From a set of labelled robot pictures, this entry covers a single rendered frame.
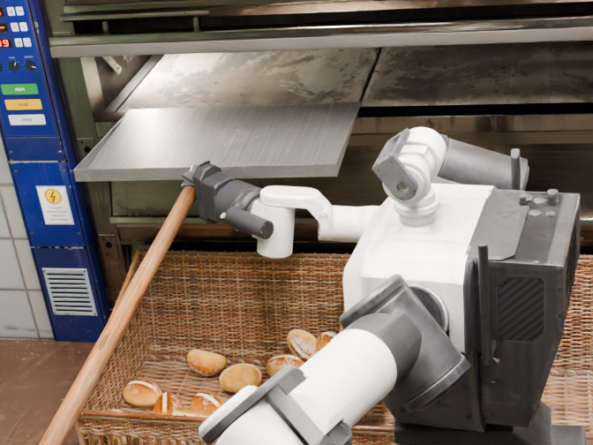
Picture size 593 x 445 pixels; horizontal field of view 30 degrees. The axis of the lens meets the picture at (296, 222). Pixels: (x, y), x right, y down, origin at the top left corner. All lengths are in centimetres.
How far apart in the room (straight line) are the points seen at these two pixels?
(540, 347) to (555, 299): 8
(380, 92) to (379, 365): 137
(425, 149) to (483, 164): 23
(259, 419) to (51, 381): 168
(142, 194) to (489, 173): 115
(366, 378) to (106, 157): 129
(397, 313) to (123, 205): 143
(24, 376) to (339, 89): 105
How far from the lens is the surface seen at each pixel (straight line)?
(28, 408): 274
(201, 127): 247
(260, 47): 225
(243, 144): 236
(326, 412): 117
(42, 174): 269
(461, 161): 170
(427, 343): 134
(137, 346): 272
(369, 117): 243
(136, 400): 260
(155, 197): 264
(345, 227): 198
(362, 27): 220
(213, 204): 210
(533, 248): 147
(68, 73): 259
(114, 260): 279
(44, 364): 287
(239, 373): 258
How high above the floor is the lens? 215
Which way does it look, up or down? 29 degrees down
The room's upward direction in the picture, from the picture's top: 7 degrees counter-clockwise
